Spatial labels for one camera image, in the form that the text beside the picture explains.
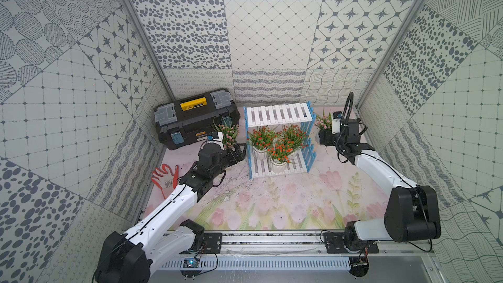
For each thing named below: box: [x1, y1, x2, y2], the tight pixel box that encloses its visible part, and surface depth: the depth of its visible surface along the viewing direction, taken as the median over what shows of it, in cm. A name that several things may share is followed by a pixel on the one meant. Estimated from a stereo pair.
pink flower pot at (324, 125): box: [314, 108, 333, 141], surface depth 85 cm
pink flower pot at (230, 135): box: [218, 124, 241, 149], surface depth 93 cm
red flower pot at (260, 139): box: [247, 125, 279, 161], surface depth 90 cm
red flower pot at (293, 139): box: [279, 123, 310, 160], surface depth 90 cm
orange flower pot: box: [267, 138, 295, 174], surface depth 87 cm
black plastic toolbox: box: [153, 89, 241, 151], surface depth 96 cm
